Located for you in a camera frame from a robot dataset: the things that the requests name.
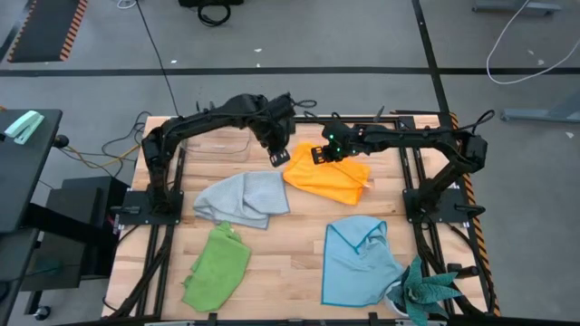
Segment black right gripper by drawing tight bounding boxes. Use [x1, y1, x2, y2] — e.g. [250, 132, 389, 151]
[310, 120, 363, 166]

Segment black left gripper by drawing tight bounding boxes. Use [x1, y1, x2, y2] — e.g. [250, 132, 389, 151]
[256, 92, 296, 168]

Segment orange microfiber towel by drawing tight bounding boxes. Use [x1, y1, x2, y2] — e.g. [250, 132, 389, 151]
[283, 142, 372, 206]

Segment grey microfiber towel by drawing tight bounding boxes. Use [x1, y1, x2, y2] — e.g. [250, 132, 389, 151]
[193, 170, 291, 230]

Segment clear plastic bin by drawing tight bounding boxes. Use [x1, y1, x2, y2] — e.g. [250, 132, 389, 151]
[183, 121, 253, 158]

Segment blue microfiber towel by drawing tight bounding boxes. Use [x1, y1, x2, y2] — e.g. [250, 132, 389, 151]
[321, 215, 407, 308]

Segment green microfiber towel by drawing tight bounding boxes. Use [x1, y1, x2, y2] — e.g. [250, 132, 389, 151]
[181, 220, 253, 313]

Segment teal artificial potted succulent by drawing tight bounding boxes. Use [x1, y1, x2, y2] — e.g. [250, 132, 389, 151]
[383, 255, 464, 326]

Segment black equipment case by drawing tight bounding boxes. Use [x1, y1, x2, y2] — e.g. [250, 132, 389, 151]
[179, 0, 245, 8]

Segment orange black hazard strip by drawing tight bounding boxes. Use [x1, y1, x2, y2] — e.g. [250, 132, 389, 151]
[448, 111, 502, 317]

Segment black computer tower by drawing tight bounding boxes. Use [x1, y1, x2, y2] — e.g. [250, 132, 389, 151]
[20, 176, 132, 291]

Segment grey desk foot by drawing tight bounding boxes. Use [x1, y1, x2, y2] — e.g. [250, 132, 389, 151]
[500, 90, 580, 123]
[470, 0, 563, 14]

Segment black side desk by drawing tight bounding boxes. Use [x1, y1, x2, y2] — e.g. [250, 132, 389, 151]
[0, 108, 63, 235]

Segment mint green stapler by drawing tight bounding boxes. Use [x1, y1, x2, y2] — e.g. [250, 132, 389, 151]
[3, 110, 45, 146]

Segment black orange-striped floor mat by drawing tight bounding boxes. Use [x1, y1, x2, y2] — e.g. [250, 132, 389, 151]
[6, 0, 90, 63]

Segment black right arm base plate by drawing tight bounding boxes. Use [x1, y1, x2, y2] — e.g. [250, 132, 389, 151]
[402, 187, 470, 224]

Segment yellow floor cable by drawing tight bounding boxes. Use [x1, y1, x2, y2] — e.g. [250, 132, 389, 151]
[67, 143, 141, 169]

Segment black cable loop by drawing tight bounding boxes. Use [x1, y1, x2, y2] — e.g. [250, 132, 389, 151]
[197, 2, 232, 27]

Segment black metal table frame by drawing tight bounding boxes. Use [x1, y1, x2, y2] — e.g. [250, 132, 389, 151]
[106, 113, 499, 321]

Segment thin black floor cable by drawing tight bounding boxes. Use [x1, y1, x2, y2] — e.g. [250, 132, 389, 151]
[134, 0, 180, 117]

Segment black cable bundle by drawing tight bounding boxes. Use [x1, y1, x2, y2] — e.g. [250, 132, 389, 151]
[100, 110, 154, 178]

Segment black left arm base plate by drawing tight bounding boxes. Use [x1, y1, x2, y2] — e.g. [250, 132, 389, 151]
[112, 189, 185, 226]

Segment white floor cable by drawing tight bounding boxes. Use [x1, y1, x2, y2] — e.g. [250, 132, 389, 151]
[486, 0, 580, 86]

